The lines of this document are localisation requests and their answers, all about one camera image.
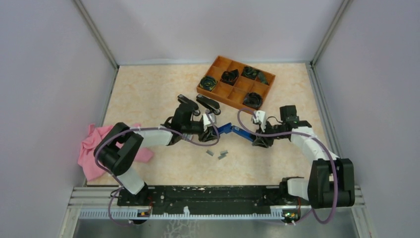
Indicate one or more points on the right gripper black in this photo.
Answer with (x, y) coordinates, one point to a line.
(264, 141)

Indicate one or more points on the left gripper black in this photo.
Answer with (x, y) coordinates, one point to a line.
(209, 135)

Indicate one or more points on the black stapler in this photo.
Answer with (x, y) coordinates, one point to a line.
(184, 100)
(210, 104)

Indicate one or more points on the blue stapler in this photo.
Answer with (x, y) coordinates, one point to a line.
(228, 128)

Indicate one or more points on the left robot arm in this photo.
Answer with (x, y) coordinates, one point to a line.
(115, 154)

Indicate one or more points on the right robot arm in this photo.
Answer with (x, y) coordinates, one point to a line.
(331, 181)

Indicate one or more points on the black coiled item lower right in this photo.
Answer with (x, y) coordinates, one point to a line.
(253, 100)

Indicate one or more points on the black coiled item blue-green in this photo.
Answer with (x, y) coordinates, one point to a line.
(208, 83)

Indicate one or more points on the orange compartment tray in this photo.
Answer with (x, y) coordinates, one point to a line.
(234, 95)

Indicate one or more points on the black coiled item centre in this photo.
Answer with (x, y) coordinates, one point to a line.
(230, 77)

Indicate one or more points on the dark green flat item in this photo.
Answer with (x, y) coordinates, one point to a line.
(262, 78)

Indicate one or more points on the black coiled item upper right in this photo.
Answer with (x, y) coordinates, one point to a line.
(250, 72)

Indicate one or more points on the pink cloth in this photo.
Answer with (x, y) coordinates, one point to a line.
(86, 157)

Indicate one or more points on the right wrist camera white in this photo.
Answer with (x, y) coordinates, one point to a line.
(259, 118)

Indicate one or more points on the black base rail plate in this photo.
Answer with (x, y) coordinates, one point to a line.
(208, 200)

